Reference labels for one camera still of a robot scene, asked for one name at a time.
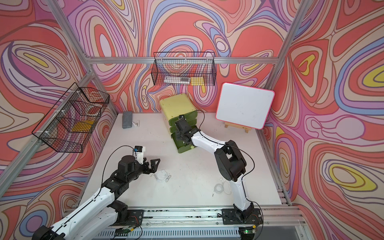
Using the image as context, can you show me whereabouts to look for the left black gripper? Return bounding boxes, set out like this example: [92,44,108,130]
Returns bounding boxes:
[125,156,160,184]

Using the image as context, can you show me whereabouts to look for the green yellow drawer cabinet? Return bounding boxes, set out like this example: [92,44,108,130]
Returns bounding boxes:
[160,94,198,154]

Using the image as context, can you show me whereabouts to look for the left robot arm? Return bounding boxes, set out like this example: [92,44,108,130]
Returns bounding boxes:
[32,155,161,240]

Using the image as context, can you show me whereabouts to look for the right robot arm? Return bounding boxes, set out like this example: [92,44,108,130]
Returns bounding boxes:
[175,115,255,223]

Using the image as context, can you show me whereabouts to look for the white earphones left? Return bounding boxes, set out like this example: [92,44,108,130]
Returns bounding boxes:
[151,170,172,183]

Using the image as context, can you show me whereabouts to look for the white earphones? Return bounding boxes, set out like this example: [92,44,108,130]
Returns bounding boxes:
[151,170,172,183]
[212,178,232,197]

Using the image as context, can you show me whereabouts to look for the white earphones right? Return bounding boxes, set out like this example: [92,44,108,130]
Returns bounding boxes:
[212,178,232,197]

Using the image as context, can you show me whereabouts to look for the yellow item in back basket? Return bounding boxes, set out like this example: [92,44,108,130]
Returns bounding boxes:
[190,77,205,86]

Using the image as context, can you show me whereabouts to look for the yellow item in basket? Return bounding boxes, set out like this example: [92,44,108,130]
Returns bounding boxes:
[190,77,205,86]
[71,120,94,133]

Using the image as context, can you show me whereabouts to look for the grey whiteboard eraser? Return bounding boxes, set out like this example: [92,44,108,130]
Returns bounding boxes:
[122,111,133,129]

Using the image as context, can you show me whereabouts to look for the wooden whiteboard easel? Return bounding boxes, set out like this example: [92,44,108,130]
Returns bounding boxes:
[225,122,253,133]

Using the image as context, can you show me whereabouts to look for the pink framed whiteboard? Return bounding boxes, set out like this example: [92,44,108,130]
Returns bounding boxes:
[216,83,275,130]

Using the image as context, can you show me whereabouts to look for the green circuit board left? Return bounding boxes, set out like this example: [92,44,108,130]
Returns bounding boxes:
[114,227,135,236]

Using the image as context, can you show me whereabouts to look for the green circuit board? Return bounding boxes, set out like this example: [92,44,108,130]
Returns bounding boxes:
[239,225,258,234]
[114,227,135,236]

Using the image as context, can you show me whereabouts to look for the yellow item in left basket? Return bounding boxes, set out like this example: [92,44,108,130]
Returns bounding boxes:
[71,120,94,133]

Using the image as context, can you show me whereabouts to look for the green circuit board right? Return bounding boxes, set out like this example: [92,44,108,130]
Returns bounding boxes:
[239,225,258,234]

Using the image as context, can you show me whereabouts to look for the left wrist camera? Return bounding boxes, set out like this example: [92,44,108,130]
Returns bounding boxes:
[134,146,146,165]

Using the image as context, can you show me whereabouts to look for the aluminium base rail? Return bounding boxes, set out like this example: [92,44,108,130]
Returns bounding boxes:
[93,206,312,240]

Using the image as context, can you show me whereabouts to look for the back wire basket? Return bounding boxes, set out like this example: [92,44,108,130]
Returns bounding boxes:
[151,51,217,86]

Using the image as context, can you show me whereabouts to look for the wire basket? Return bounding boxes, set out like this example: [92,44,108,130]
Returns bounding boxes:
[151,51,217,86]
[32,83,110,153]

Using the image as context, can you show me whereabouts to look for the left wire basket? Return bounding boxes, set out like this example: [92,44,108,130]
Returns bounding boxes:
[32,83,110,153]

